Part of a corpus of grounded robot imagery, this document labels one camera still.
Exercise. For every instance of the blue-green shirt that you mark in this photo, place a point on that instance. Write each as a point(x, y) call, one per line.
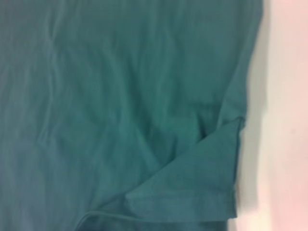
point(120, 108)

